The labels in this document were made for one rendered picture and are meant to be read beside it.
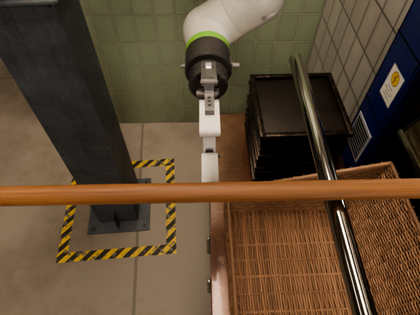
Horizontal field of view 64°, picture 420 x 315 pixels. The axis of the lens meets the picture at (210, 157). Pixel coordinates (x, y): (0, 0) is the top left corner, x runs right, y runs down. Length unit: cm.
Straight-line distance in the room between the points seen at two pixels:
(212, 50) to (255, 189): 29
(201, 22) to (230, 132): 72
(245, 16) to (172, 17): 105
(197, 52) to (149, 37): 116
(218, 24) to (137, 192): 39
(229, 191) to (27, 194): 29
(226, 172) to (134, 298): 78
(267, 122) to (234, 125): 36
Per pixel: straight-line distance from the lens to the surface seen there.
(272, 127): 105
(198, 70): 63
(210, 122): 48
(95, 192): 51
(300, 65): 74
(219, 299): 107
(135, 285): 171
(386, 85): 112
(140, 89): 203
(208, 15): 73
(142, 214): 184
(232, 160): 129
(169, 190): 48
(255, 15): 71
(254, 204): 113
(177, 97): 205
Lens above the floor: 162
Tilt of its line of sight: 53 degrees down
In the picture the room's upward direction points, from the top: straight up
